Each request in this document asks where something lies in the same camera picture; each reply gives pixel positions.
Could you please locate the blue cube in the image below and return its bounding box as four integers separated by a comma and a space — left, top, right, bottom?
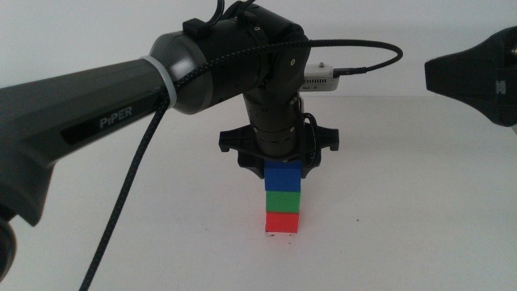
263, 159, 303, 193

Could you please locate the red cube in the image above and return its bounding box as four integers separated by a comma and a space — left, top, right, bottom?
264, 212, 301, 234

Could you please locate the white cable tie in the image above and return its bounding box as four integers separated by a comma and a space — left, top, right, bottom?
141, 54, 179, 109

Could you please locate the braided black cable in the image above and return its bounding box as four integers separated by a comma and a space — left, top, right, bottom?
78, 38, 405, 291

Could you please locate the thin black cable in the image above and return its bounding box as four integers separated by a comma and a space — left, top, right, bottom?
208, 0, 226, 24

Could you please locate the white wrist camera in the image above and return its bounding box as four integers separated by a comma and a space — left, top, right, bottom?
302, 61, 340, 92

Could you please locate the green cube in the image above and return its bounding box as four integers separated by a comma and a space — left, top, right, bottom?
265, 190, 302, 214

